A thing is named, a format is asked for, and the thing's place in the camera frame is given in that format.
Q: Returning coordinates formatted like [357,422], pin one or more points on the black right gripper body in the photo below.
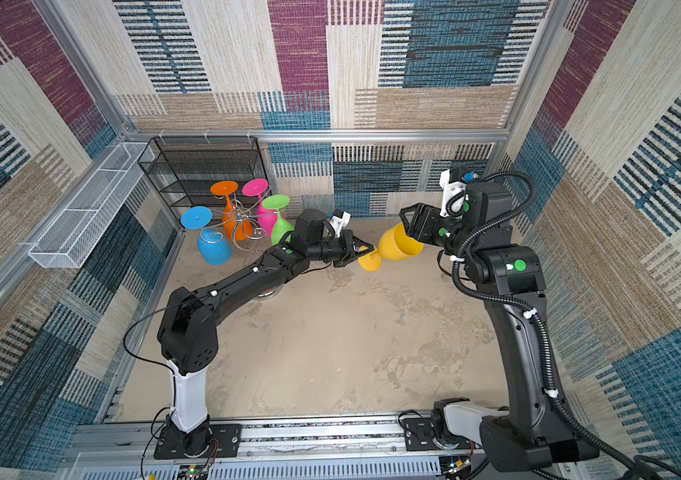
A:
[437,230]

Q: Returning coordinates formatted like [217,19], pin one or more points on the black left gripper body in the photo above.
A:
[335,250]

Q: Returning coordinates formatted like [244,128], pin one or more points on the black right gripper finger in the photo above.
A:
[415,211]
[412,229]

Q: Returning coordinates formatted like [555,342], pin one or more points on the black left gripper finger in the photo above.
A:
[358,258]
[362,246]

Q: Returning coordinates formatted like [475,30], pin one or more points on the yellow plastic wine glass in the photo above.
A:
[395,245]

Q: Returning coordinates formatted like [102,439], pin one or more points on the blue plastic wine glass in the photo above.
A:
[212,244]

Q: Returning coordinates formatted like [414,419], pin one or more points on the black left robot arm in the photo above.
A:
[188,334]

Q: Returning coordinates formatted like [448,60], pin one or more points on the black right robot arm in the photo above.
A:
[536,430]

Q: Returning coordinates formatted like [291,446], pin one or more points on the green plastic wine glass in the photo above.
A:
[278,203]

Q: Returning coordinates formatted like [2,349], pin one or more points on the pink plastic wine glass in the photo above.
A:
[260,189]

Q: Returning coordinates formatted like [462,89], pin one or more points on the orange plastic wine glass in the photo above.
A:
[229,207]

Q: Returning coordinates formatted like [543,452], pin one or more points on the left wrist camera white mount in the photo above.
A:
[339,220]

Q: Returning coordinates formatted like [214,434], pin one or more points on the chrome wire wine glass rack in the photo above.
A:
[252,246]

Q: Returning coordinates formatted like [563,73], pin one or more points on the black wire shelf rack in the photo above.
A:
[183,169]

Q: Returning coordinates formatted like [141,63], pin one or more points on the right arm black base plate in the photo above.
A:
[420,434]

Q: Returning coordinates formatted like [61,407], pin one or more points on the aluminium front rail frame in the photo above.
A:
[325,447]

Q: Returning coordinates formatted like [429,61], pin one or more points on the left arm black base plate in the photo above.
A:
[206,441]

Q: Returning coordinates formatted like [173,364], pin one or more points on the white wire mesh basket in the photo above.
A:
[68,242]

